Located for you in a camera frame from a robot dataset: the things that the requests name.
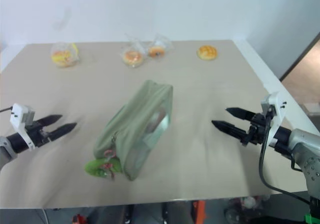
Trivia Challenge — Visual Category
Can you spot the green felt ring charm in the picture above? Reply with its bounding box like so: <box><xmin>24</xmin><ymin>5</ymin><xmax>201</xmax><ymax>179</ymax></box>
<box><xmin>84</xmin><ymin>157</ymin><xmax>124</xmax><ymax>179</ymax></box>

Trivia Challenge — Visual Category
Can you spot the bagged yellow bread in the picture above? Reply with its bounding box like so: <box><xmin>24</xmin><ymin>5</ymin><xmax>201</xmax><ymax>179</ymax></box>
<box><xmin>50</xmin><ymin>42</ymin><xmax>82</xmax><ymax>69</ymax></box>

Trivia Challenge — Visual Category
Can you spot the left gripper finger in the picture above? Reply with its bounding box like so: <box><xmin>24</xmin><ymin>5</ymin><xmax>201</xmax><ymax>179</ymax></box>
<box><xmin>48</xmin><ymin>122</ymin><xmax>78</xmax><ymax>142</ymax></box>
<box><xmin>36</xmin><ymin>114</ymin><xmax>63</xmax><ymax>129</ymax></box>

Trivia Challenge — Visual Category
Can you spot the bagged orange dark-centred doughnut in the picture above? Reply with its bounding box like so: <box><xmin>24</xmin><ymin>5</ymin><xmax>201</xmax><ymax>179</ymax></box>
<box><xmin>146</xmin><ymin>34</ymin><xmax>174</xmax><ymax>60</ymax></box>

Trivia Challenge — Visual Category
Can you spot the green fabric pouch bag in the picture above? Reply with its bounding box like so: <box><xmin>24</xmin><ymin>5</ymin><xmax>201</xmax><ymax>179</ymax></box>
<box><xmin>92</xmin><ymin>79</ymin><xmax>174</xmax><ymax>181</ymax></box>

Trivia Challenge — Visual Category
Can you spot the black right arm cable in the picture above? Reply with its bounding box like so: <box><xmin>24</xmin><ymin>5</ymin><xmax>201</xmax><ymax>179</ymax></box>
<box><xmin>258</xmin><ymin>112</ymin><xmax>311</xmax><ymax>205</ymax></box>

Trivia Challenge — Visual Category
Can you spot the green object under table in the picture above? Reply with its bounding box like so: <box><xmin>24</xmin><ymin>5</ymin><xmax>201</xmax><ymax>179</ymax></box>
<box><xmin>303</xmin><ymin>213</ymin><xmax>320</xmax><ymax>224</ymax></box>

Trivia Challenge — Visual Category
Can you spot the clear crumpled plastic bag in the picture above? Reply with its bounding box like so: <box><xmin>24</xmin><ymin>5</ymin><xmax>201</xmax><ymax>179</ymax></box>
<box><xmin>224</xmin><ymin>195</ymin><xmax>272</xmax><ymax>222</ymax></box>

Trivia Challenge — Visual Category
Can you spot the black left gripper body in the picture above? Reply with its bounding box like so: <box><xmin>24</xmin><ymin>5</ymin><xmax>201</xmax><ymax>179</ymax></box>
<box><xmin>25</xmin><ymin>120</ymin><xmax>53</xmax><ymax>148</ymax></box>

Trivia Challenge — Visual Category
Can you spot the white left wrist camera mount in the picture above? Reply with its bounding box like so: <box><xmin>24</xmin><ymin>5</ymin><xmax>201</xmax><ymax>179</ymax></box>
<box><xmin>9</xmin><ymin>103</ymin><xmax>36</xmax><ymax>152</ymax></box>

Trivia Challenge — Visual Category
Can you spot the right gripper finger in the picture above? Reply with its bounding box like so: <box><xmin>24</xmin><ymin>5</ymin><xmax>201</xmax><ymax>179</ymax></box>
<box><xmin>211</xmin><ymin>119</ymin><xmax>250</xmax><ymax>141</ymax></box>
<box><xmin>224</xmin><ymin>106</ymin><xmax>256</xmax><ymax>122</ymax></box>

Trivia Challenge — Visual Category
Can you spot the bagged glazed orange doughnut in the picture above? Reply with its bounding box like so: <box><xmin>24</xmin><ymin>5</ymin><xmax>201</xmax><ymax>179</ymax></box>
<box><xmin>121</xmin><ymin>39</ymin><xmax>148</xmax><ymax>68</ymax></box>

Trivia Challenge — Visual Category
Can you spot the orange object under table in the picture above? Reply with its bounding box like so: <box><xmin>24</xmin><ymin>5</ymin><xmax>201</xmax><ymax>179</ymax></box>
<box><xmin>191</xmin><ymin>200</ymin><xmax>207</xmax><ymax>222</ymax></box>

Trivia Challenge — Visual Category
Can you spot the golden pineapple bun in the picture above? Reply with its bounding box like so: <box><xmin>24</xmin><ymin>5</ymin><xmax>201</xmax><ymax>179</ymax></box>
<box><xmin>196</xmin><ymin>45</ymin><xmax>218</xmax><ymax>61</ymax></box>

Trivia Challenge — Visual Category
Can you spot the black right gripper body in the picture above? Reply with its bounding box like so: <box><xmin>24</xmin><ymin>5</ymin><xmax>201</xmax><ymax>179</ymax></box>
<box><xmin>240</xmin><ymin>111</ymin><xmax>274</xmax><ymax>147</ymax></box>

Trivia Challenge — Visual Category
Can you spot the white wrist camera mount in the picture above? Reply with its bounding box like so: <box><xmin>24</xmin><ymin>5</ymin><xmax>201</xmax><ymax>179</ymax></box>
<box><xmin>9</xmin><ymin>103</ymin><xmax>36</xmax><ymax>152</ymax></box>
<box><xmin>260</xmin><ymin>91</ymin><xmax>287</xmax><ymax>145</ymax></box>

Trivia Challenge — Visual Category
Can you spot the red white checked ribbon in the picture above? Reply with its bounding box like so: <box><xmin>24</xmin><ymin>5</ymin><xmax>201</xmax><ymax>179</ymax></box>
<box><xmin>100</xmin><ymin>149</ymin><xmax>118</xmax><ymax>180</ymax></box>

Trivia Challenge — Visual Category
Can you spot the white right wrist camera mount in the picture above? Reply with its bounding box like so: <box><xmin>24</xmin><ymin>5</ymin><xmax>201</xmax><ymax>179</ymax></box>
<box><xmin>260</xmin><ymin>91</ymin><xmax>287</xmax><ymax>145</ymax></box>

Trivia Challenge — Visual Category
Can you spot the red object under table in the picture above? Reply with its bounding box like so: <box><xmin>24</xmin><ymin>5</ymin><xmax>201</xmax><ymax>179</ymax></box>
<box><xmin>71</xmin><ymin>213</ymin><xmax>89</xmax><ymax>224</ymax></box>

